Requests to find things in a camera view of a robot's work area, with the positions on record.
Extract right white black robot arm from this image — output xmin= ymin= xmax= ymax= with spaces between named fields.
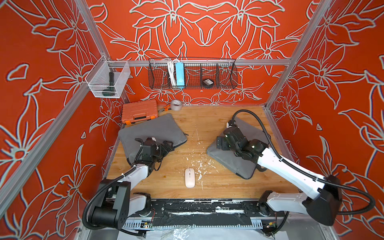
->
xmin=217 ymin=110 xmax=376 ymax=236

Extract white coiled cable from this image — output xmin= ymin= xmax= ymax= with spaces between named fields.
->
xmin=166 ymin=59 xmax=178 ymax=87

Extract clear tape roll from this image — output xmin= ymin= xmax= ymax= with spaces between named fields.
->
xmin=170 ymin=100 xmax=183 ymax=111

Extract orange tool case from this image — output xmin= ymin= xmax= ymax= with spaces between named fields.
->
xmin=122 ymin=100 xmax=159 ymax=125

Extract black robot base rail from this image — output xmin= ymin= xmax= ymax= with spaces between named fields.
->
xmin=123 ymin=199 xmax=285 ymax=231

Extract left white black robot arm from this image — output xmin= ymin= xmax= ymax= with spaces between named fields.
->
xmin=82 ymin=138 xmax=175 ymax=237

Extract dark green flashlight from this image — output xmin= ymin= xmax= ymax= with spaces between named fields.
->
xmin=102 ymin=72 xmax=115 ymax=97

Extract grey laptop bag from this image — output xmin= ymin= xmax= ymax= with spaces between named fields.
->
xmin=118 ymin=114 xmax=187 ymax=165
xmin=207 ymin=117 xmax=268 ymax=180

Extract black wire wall basket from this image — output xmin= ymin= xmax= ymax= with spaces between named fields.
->
xmin=148 ymin=57 xmax=239 ymax=90

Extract clear plastic wall bin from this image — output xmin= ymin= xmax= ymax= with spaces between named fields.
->
xmin=85 ymin=56 xmax=131 ymax=99

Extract pink computer mouse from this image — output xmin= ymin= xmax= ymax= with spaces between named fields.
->
xmin=185 ymin=168 xmax=196 ymax=189

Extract light blue box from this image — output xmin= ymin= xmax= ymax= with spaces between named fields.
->
xmin=175 ymin=62 xmax=185 ymax=89

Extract orange handled pliers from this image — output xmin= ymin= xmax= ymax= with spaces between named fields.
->
xmin=159 ymin=105 xmax=171 ymax=113

